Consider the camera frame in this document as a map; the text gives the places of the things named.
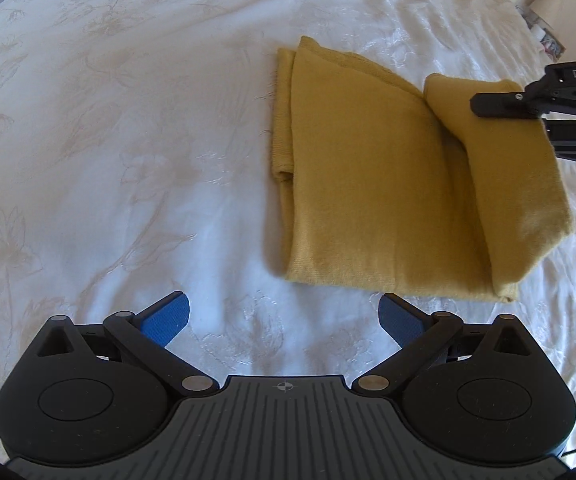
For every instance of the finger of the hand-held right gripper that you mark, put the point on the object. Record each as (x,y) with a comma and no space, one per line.
(500,105)

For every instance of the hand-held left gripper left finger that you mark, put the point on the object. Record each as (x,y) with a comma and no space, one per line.
(167,317)

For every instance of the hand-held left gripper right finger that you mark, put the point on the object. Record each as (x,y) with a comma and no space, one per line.
(400,317)

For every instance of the yellow knit sweater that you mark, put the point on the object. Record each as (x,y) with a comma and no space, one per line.
(368,175)

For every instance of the white shade table lamp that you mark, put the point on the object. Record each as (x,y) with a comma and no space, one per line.
(543,5)

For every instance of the white embroidered bedspread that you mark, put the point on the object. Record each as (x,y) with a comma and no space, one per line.
(117,135)

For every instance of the wooden photo frame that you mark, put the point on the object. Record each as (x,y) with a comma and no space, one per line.
(554,44)

